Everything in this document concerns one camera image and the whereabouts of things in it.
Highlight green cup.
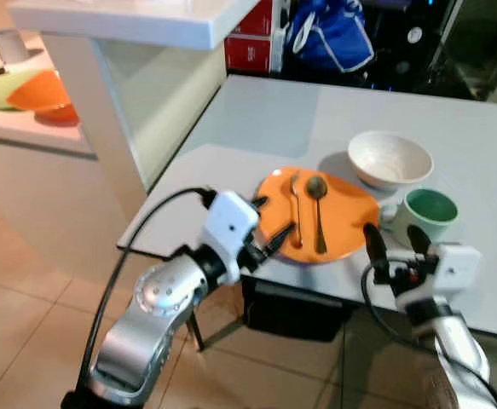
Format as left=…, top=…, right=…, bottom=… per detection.
left=391, top=188, right=460, bottom=250

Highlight metal fork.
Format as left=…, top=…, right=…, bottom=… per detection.
left=288, top=173, right=305, bottom=250

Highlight orange plate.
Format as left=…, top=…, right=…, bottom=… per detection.
left=255, top=166, right=382, bottom=265

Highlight metal spoon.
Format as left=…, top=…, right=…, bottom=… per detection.
left=306, top=176, right=329, bottom=255

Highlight black crate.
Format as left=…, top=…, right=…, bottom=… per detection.
left=241, top=277, right=356, bottom=343

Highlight grey dining table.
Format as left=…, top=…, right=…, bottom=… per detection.
left=116, top=75, right=497, bottom=338

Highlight white bowl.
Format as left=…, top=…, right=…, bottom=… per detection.
left=348, top=130, right=435, bottom=192

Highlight black table leg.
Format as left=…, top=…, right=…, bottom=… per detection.
left=187, top=308, right=206, bottom=353

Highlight red cardboard box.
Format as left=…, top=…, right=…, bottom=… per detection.
left=224, top=0, right=286, bottom=76

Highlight blue bag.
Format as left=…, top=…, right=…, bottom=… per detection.
left=284, top=0, right=376, bottom=74

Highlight black appliance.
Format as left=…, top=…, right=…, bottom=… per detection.
left=357, top=0, right=497, bottom=100

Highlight white kitchen counter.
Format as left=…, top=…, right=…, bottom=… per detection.
left=0, top=0, right=263, bottom=224

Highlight orange bowl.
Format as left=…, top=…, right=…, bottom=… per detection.
left=7, top=70, right=81, bottom=125

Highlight clear drinking glass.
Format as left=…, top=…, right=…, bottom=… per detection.
left=0, top=29, right=32, bottom=67

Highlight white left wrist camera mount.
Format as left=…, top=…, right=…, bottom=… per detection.
left=200, top=191, right=260, bottom=262

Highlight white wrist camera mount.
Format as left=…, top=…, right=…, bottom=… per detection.
left=417, top=244, right=482, bottom=313
left=200, top=191, right=260, bottom=262

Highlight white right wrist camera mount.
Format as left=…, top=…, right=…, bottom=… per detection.
left=417, top=244, right=482, bottom=313

